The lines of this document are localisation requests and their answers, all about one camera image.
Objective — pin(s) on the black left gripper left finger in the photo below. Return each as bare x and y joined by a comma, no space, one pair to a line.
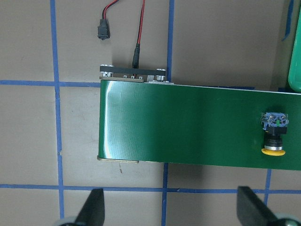
93,210

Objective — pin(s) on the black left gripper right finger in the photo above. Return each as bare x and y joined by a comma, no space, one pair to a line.
251,211

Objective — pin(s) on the yellow push button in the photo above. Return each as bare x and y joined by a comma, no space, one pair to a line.
275,125

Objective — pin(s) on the green conveyor belt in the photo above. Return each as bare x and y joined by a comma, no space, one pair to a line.
145,118

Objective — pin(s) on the green plastic tray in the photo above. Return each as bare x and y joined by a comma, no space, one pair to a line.
294,77

